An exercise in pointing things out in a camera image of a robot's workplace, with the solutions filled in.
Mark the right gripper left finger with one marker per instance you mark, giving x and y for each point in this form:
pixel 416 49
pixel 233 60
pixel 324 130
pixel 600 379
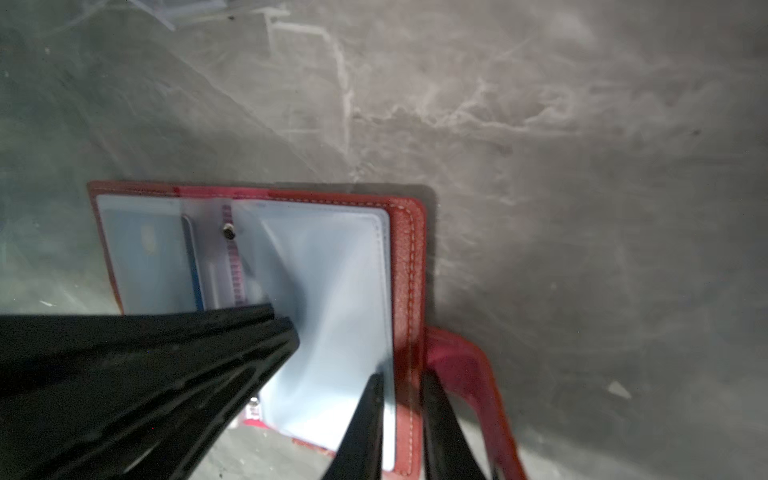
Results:
pixel 359 456

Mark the red card holder wallet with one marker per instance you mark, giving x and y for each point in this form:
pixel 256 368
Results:
pixel 348 270

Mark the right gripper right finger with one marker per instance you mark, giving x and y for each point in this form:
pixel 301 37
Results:
pixel 447 453

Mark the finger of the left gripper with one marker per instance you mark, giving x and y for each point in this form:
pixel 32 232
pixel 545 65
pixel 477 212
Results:
pixel 133 396

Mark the blue credit card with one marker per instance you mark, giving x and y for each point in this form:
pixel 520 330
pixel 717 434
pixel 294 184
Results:
pixel 191 252

